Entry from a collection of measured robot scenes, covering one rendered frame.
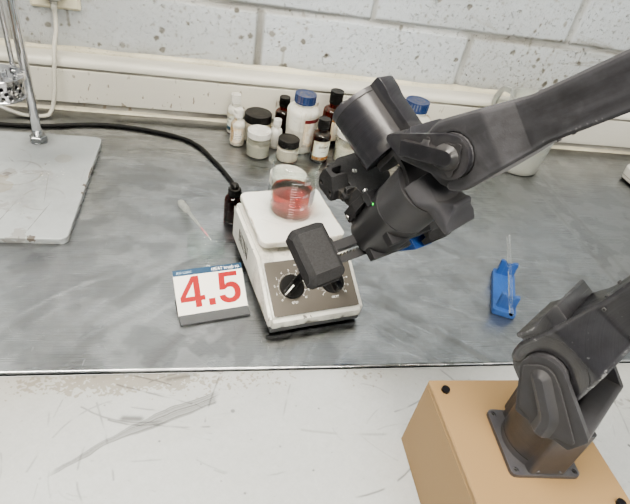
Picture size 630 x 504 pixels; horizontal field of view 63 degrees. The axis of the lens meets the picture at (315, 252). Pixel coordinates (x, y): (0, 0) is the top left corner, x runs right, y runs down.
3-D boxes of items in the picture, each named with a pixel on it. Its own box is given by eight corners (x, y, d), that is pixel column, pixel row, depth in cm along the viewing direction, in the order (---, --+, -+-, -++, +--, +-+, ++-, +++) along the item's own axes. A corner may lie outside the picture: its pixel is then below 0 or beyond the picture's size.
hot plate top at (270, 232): (345, 240, 70) (347, 235, 69) (260, 249, 66) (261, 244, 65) (315, 191, 78) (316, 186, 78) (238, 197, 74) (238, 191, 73)
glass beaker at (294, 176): (305, 199, 75) (314, 147, 70) (317, 225, 71) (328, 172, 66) (258, 200, 73) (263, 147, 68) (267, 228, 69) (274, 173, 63)
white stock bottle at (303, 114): (280, 151, 103) (287, 96, 95) (285, 137, 108) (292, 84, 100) (311, 157, 103) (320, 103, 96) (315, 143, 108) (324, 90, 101)
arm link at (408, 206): (496, 204, 43) (435, 116, 45) (450, 231, 41) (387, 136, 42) (451, 235, 49) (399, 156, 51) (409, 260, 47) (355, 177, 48)
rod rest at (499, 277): (513, 320, 75) (523, 303, 73) (490, 313, 75) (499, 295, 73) (512, 278, 82) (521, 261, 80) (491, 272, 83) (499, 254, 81)
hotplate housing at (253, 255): (360, 320, 70) (373, 277, 65) (267, 336, 65) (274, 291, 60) (306, 223, 85) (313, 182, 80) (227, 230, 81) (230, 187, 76)
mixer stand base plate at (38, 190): (67, 244, 72) (66, 238, 72) (-95, 240, 68) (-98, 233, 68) (103, 141, 95) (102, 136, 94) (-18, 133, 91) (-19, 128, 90)
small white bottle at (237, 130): (232, 138, 104) (234, 104, 99) (246, 142, 103) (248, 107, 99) (227, 144, 101) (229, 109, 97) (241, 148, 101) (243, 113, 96)
